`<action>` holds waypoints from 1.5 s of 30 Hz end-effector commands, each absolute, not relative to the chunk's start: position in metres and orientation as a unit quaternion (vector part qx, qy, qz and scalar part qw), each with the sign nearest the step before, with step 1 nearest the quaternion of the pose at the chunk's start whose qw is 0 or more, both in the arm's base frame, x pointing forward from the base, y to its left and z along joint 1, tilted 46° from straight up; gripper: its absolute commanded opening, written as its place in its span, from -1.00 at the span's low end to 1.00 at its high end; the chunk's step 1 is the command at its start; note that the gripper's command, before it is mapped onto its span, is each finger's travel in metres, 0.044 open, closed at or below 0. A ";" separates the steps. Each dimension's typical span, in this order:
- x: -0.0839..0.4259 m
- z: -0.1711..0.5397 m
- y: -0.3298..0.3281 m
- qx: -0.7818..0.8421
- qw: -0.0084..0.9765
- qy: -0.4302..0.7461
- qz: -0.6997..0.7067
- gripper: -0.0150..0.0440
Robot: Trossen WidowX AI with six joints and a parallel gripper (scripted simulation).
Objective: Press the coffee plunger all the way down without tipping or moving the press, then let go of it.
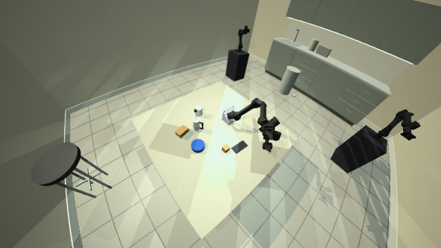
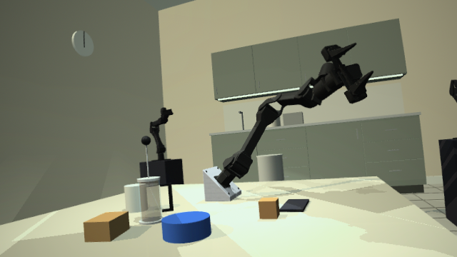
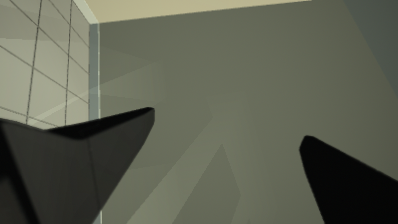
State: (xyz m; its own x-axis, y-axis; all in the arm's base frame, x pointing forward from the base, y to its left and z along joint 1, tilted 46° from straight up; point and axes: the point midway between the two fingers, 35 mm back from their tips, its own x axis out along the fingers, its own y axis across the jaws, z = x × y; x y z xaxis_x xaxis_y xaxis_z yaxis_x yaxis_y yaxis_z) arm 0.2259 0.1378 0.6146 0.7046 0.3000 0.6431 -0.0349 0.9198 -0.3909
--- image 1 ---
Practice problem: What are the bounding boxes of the orange-yellow rectangular block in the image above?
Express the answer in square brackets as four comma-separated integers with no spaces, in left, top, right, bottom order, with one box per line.
[175,125,189,138]

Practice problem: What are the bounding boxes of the glass french press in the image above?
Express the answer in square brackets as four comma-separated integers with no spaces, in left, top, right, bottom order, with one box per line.
[192,109,203,132]

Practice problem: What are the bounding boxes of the orange-brown cube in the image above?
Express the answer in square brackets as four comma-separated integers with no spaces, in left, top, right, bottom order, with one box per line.
[222,144,230,154]

